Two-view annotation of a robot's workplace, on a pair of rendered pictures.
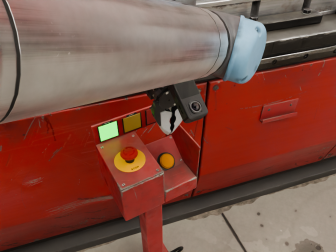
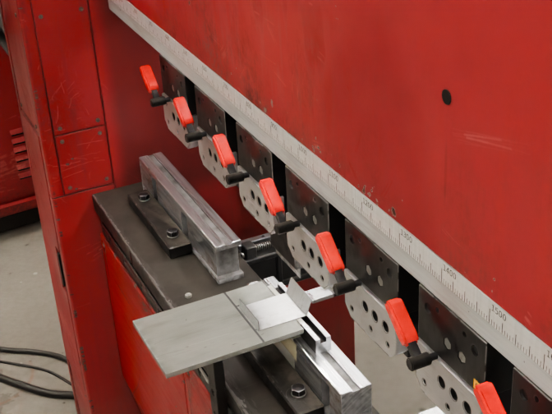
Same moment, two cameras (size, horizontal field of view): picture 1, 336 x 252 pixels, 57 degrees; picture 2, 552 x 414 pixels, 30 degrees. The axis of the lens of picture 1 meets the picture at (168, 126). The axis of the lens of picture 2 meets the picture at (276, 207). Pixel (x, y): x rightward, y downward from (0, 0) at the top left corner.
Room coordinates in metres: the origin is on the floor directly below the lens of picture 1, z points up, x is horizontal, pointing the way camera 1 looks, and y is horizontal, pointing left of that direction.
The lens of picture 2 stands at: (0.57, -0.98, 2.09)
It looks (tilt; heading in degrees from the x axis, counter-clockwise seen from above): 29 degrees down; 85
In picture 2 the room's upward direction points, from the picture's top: 4 degrees counter-clockwise
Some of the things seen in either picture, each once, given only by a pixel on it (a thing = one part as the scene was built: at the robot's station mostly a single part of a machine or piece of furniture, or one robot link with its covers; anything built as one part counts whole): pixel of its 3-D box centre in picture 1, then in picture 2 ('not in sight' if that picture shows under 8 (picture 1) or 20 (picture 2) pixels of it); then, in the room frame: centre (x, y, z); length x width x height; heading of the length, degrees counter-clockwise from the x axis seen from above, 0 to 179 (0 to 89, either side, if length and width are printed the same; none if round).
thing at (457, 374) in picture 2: not in sight; (474, 356); (0.91, 0.06, 1.26); 0.15 x 0.09 x 0.17; 108
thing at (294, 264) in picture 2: not in sight; (287, 243); (0.73, 0.60, 1.13); 0.10 x 0.02 x 0.10; 108
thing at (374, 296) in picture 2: not in sight; (394, 282); (0.85, 0.25, 1.26); 0.15 x 0.09 x 0.17; 108
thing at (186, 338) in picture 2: not in sight; (217, 327); (0.59, 0.56, 1.00); 0.26 x 0.18 x 0.01; 18
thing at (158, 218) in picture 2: not in sight; (158, 222); (0.49, 1.15, 0.89); 0.30 x 0.05 x 0.03; 108
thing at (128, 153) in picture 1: (129, 156); not in sight; (0.48, 0.09, 0.79); 0.04 x 0.04 x 0.04
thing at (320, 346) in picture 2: not in sight; (298, 316); (0.74, 0.57, 0.99); 0.20 x 0.03 x 0.03; 108
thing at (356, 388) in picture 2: not in sight; (305, 350); (0.75, 0.55, 0.92); 0.39 x 0.06 x 0.10; 108
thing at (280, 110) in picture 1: (280, 110); not in sight; (0.91, -0.42, 0.59); 0.15 x 0.02 x 0.07; 108
